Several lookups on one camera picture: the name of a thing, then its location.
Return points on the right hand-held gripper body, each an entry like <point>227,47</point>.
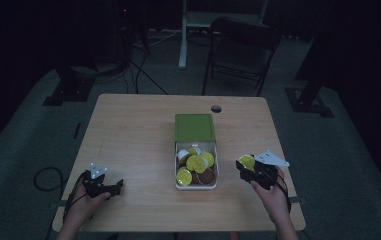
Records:
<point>266,173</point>

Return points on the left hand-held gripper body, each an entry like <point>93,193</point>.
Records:
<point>94,186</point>

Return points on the tin with snacks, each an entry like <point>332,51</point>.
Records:
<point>208,146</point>

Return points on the person's left hand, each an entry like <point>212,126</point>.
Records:
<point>83,210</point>

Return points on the person's right hand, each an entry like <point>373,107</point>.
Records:
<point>273,203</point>

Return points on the brown capsule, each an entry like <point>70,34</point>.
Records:
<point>195,179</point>
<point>207,176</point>

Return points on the pile of yellow-lidded capsules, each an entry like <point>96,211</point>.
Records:
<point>196,163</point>

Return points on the small black floor strip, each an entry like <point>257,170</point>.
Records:
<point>77,130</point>

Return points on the green box sleeve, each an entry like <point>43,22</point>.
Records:
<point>194,127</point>

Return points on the black stand base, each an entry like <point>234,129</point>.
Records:
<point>308,103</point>
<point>69,90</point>

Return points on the black folding chair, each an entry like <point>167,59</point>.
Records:
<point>241,50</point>

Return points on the grey round stand base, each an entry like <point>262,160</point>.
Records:
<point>101,69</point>

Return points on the dark equipment rack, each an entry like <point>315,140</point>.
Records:
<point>128,33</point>

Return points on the white desk frame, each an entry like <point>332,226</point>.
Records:
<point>183,40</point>

